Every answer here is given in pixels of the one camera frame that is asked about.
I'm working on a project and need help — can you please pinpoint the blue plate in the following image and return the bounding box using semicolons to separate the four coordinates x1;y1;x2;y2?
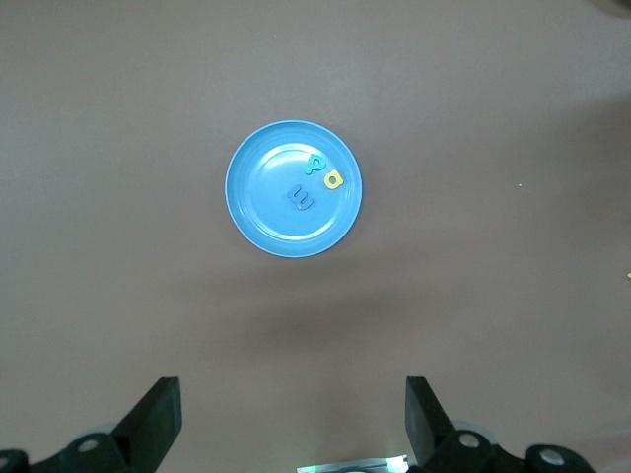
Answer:
225;119;364;258

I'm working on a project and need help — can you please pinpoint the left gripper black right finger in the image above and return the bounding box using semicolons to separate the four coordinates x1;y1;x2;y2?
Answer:
404;375;593;473

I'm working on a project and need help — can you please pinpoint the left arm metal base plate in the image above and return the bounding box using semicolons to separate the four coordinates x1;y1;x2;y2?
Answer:
295;452;410;473

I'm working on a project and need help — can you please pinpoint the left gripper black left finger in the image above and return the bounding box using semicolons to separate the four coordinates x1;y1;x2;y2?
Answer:
0;376;182;473

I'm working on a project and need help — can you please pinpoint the blue foam letter m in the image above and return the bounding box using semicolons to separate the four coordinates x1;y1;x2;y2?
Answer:
286;184;316;212

